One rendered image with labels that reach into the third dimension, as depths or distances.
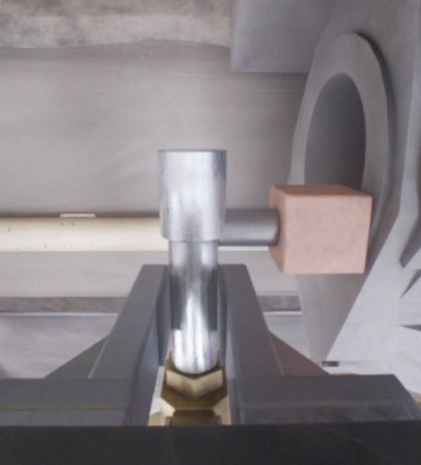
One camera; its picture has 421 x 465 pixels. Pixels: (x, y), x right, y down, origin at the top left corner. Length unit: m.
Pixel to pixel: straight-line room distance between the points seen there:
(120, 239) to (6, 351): 0.34
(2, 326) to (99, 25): 0.42
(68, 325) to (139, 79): 0.35
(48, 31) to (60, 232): 0.17
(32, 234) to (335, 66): 0.29
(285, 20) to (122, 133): 0.16
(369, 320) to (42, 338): 0.47
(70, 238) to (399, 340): 0.28
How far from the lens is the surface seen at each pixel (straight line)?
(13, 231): 0.37
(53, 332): 0.55
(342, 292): 0.18
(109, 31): 0.28
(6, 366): 0.67
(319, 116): 0.22
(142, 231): 0.33
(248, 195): 0.33
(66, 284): 0.45
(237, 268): 0.15
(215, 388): 0.17
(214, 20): 0.27
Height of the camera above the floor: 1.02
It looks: 49 degrees down
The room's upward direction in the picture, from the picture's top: 178 degrees clockwise
